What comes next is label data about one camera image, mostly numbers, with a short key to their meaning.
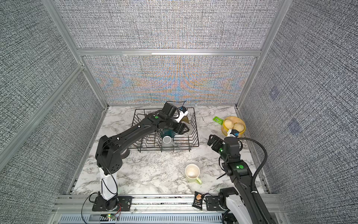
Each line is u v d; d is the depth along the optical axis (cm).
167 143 84
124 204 74
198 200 73
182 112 75
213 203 73
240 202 59
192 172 84
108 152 55
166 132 96
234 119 104
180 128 73
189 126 81
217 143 68
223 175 83
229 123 100
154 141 94
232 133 67
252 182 48
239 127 98
